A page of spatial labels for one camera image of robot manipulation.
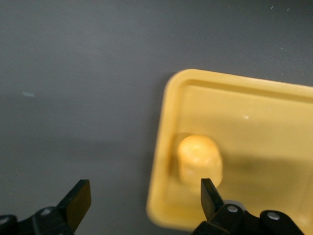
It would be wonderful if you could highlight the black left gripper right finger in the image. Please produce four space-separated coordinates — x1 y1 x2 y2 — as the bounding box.
195 178 248 235

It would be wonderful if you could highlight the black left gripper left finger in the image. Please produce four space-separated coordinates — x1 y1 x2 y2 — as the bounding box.
32 179 92 235

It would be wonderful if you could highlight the yellow potato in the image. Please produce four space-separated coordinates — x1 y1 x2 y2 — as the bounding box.
177 134 224 189

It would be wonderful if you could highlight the yellow plastic tray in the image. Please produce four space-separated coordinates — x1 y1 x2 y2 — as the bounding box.
146 69 313 235

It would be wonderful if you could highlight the dark grey table mat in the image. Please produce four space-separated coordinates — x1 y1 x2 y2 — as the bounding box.
0 0 313 235

